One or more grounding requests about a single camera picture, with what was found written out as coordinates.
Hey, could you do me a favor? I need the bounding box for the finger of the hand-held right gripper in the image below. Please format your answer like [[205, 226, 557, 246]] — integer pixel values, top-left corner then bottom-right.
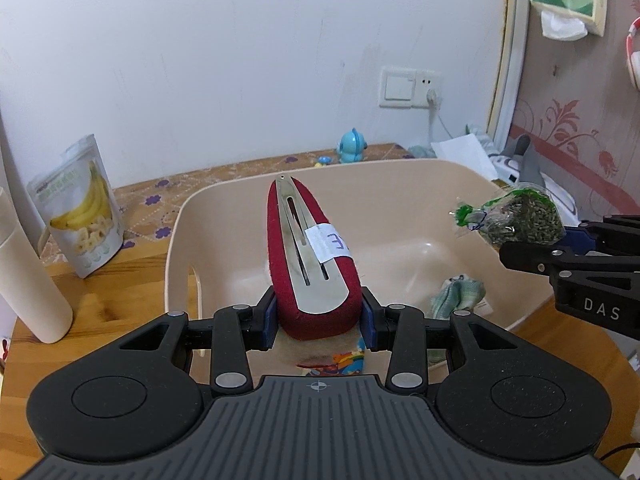
[[564, 214, 640, 256], [499, 241, 640, 279]]

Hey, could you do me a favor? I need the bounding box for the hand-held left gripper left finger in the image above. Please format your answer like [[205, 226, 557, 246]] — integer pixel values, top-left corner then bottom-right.
[[107, 285, 277, 396]]

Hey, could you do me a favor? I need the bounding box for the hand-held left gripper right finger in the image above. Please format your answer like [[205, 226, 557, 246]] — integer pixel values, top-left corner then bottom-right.
[[357, 285, 532, 396]]

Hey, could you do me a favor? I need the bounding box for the clear bag of dried herbs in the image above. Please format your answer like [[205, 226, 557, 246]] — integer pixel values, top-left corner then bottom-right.
[[452, 185, 566, 247]]

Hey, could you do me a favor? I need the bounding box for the red felt hair clip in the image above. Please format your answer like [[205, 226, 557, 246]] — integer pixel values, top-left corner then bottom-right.
[[265, 174, 362, 342]]

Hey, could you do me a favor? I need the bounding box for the cartoon print tissue packet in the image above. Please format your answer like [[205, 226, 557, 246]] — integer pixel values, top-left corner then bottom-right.
[[296, 337, 371, 377]]

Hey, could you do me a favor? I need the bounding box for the green striped cloth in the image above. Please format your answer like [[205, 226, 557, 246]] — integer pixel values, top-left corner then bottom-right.
[[427, 274, 488, 363]]

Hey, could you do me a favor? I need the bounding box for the beige plastic storage bin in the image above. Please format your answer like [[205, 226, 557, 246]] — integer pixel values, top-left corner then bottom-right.
[[163, 158, 556, 386]]

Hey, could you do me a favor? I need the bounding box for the small white device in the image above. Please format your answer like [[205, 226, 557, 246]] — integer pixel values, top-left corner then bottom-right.
[[490, 156, 521, 184]]

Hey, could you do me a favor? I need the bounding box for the grey and white handheld appliance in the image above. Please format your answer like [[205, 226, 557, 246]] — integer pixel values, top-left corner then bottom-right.
[[500, 134, 583, 226]]

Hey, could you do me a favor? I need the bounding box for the pink floral patterned panel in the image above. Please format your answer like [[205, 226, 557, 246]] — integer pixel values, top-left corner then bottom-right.
[[487, 0, 640, 361]]

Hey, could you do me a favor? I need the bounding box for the white paper sheet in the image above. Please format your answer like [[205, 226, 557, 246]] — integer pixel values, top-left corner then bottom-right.
[[431, 132, 500, 182]]

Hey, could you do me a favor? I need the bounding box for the brown floral tablecloth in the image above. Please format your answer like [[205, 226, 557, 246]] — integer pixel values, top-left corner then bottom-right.
[[40, 142, 418, 266]]

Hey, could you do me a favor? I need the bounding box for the blue toy figure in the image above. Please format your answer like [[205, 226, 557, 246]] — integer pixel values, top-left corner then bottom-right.
[[334, 127, 371, 165]]

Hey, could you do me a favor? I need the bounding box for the banana chips pouch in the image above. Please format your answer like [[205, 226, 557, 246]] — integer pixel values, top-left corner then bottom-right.
[[27, 134, 126, 279]]

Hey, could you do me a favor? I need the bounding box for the white insulated bottle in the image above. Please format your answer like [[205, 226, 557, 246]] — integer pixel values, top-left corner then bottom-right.
[[0, 186, 74, 345]]

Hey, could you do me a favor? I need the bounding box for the black cable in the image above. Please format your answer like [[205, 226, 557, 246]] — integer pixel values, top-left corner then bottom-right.
[[597, 442, 640, 462]]

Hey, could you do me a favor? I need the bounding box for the white plug with cable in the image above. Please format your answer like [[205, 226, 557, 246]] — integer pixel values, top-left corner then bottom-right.
[[425, 87, 453, 143]]

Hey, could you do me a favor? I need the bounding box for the white wall switch socket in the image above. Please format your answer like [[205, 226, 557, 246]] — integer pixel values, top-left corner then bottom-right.
[[378, 66, 443, 111]]

